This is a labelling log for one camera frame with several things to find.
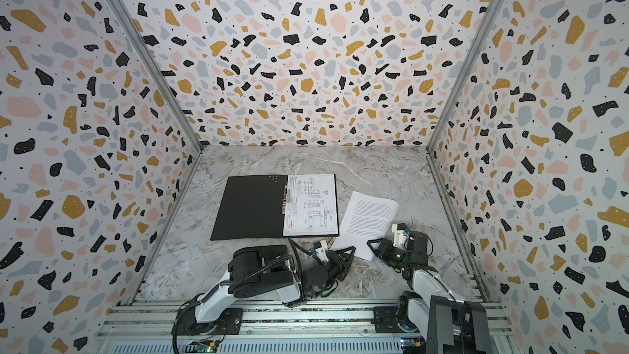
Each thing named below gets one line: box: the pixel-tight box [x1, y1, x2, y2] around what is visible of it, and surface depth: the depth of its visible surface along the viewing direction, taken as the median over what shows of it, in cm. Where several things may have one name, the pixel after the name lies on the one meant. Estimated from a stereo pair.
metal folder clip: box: [281, 184, 288, 215], surface depth 105 cm
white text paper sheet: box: [332, 190, 399, 262], surface depth 97 cm
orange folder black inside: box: [209, 172, 340, 241], surface depth 103 cm
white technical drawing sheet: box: [283, 173, 339, 236], surface depth 102 cm
